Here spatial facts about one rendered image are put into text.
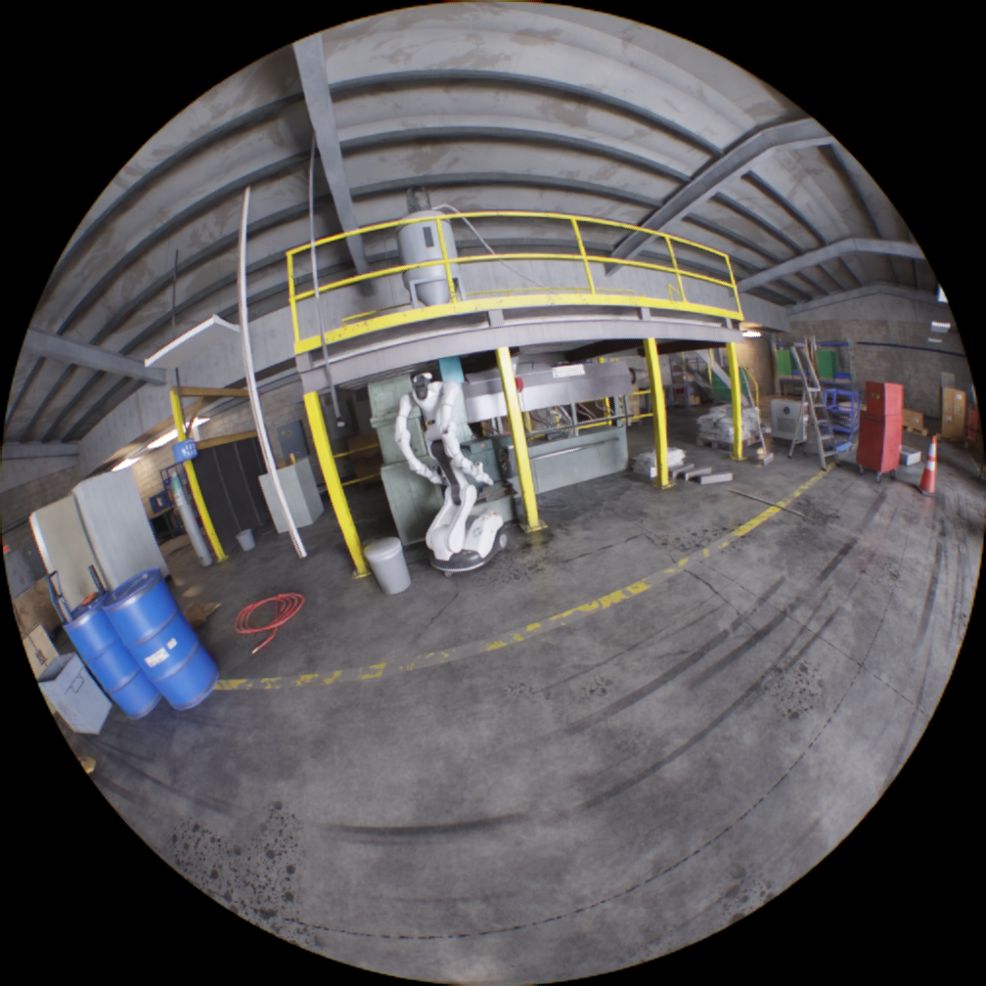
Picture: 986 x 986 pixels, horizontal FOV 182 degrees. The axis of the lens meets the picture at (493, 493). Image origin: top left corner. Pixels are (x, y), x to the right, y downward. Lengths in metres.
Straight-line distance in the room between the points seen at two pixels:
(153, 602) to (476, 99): 5.95
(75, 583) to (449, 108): 7.69
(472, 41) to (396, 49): 0.81
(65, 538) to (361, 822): 4.99
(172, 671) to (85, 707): 1.40
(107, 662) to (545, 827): 2.85
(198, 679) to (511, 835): 2.14
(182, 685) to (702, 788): 2.85
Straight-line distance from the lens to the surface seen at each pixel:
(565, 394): 4.00
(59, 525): 5.56
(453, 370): 3.66
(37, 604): 9.18
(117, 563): 5.82
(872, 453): 5.02
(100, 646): 2.95
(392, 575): 2.45
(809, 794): 1.58
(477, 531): 2.43
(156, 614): 2.45
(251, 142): 5.24
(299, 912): 1.63
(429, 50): 4.77
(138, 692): 3.07
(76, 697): 3.58
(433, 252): 3.84
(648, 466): 4.21
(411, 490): 3.11
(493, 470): 3.10
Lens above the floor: 1.29
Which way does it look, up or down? 18 degrees down
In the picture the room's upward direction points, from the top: 11 degrees counter-clockwise
